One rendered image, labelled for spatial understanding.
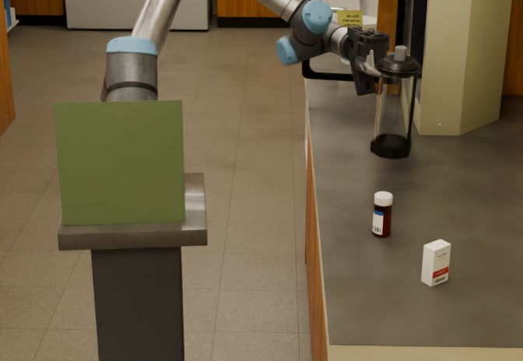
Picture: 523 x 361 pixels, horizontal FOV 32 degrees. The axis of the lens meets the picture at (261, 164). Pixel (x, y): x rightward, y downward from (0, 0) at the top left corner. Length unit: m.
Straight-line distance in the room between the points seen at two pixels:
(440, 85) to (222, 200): 2.07
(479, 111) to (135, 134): 1.09
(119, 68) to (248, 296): 1.70
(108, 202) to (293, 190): 2.57
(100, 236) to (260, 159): 2.93
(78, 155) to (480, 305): 0.87
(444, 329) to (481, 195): 0.61
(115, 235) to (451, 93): 1.03
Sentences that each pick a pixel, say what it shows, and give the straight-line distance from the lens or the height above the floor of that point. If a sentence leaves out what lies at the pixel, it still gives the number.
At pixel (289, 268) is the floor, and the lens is 3.80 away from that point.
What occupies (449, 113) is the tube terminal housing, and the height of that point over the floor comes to 1.00.
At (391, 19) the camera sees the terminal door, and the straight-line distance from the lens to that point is 2.79.
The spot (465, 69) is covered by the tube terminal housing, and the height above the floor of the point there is 1.13.
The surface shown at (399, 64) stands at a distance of 2.19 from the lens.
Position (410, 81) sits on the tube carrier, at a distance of 2.20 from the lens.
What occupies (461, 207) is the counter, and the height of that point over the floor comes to 0.94.
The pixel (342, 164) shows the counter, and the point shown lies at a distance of 2.34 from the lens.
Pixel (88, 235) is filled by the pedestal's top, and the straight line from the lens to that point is 2.01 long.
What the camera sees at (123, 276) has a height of 0.80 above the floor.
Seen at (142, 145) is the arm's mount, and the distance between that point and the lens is 1.96.
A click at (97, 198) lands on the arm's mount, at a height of 1.00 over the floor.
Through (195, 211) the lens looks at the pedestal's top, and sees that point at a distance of 2.08.
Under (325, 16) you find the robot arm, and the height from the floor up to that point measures 1.31.
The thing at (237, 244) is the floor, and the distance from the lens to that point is 3.98.
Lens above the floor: 1.82
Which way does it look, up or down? 22 degrees down
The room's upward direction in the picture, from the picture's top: straight up
